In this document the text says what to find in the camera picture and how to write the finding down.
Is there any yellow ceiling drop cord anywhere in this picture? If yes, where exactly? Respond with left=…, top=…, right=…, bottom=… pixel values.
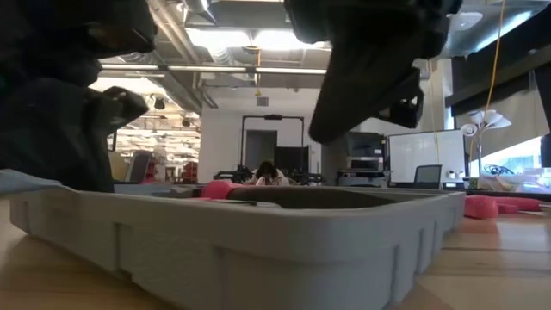
left=254, top=47, right=263, bottom=96

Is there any white multi-head floor lamp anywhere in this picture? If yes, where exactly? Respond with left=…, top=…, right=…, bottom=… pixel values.
left=460, top=108, right=513, bottom=189

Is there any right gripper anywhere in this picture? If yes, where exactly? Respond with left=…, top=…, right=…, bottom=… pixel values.
left=284, top=0, right=462, bottom=144

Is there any black work glove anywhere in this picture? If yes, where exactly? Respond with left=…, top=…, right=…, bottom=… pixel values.
left=227, top=185, right=398, bottom=210

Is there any silver oven appliance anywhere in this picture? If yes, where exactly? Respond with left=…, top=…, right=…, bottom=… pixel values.
left=346, top=155, right=384, bottom=171

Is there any black rig frame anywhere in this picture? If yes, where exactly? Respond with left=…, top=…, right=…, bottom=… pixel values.
left=239, top=114, right=306, bottom=182

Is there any clear plastic bag pile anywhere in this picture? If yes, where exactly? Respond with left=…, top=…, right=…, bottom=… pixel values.
left=473, top=165, right=551, bottom=195

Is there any black equipment cabinet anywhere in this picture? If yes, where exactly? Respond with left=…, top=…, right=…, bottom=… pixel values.
left=344, top=131, right=387, bottom=187

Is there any blue-grey chair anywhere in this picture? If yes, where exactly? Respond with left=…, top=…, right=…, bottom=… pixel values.
left=127, top=150, right=154, bottom=183

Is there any grey plastic tool case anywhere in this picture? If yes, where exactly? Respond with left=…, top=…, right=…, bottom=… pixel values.
left=0, top=168, right=467, bottom=310

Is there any grey mesh office chair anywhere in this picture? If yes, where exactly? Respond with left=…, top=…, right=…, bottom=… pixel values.
left=413, top=164, right=443, bottom=189

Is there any white ceiling disc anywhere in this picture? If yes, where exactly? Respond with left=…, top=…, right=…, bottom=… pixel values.
left=451, top=10, right=484, bottom=31

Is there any long tube ceiling light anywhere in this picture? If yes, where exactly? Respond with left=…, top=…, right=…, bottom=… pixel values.
left=99, top=63, right=328, bottom=75

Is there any yellow hanging cable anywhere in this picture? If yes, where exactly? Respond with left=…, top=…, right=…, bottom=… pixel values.
left=485, top=0, right=505, bottom=111

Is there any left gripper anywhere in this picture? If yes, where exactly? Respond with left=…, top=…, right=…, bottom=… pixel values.
left=0, top=51, right=150, bottom=193

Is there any pink thick-handled tool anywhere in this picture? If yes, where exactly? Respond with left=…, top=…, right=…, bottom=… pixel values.
left=463, top=194, right=500, bottom=220

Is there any whiteboard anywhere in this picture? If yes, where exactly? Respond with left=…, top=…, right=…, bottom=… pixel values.
left=387, top=128, right=467, bottom=184

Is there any black cable bundle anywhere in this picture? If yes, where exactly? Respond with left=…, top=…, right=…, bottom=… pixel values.
left=484, top=163, right=516, bottom=177

